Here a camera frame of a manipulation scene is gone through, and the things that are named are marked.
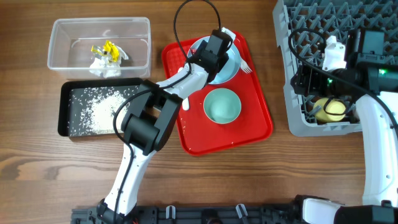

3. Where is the mint green bowl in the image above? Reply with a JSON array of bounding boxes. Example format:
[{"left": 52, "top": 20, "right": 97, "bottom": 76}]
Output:
[{"left": 203, "top": 88, "right": 242, "bottom": 124}]

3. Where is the yellow snack wrapper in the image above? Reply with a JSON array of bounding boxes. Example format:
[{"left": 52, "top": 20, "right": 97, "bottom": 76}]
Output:
[{"left": 91, "top": 40, "right": 120, "bottom": 62}]

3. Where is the white napkin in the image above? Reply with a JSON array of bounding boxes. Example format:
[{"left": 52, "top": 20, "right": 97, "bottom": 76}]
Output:
[{"left": 89, "top": 46, "right": 129, "bottom": 78}]

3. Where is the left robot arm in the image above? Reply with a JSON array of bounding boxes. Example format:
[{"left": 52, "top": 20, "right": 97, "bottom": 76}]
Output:
[{"left": 96, "top": 52, "right": 229, "bottom": 223}]

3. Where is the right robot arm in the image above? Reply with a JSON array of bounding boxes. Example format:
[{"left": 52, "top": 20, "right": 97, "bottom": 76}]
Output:
[{"left": 291, "top": 62, "right": 397, "bottom": 223}]

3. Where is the grey dishwasher rack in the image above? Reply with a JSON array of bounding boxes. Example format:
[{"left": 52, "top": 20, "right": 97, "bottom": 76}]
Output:
[{"left": 272, "top": 0, "right": 397, "bottom": 137}]

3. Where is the clear plastic waste bin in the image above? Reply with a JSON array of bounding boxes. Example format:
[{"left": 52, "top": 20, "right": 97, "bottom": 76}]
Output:
[{"left": 47, "top": 17, "right": 151, "bottom": 80}]

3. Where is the light blue plate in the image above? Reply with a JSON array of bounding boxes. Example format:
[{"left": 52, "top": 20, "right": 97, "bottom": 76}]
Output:
[{"left": 187, "top": 36, "right": 241, "bottom": 85}]

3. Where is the white plastic fork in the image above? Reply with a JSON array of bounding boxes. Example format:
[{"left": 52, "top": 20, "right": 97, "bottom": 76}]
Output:
[{"left": 240, "top": 58, "right": 252, "bottom": 73}]

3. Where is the yellow cup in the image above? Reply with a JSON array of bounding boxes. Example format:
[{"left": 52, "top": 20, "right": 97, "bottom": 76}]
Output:
[{"left": 313, "top": 98, "right": 346, "bottom": 123}]

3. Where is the white plastic spoon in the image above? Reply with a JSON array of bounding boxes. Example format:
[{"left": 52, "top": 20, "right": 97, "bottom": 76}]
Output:
[{"left": 182, "top": 98, "right": 190, "bottom": 111}]

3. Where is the red serving tray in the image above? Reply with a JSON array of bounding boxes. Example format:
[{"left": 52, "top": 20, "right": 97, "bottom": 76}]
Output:
[{"left": 176, "top": 32, "right": 274, "bottom": 156}]

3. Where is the black tray with rice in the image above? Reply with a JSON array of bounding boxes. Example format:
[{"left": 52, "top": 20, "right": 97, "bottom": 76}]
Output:
[{"left": 58, "top": 78, "right": 142, "bottom": 138}]

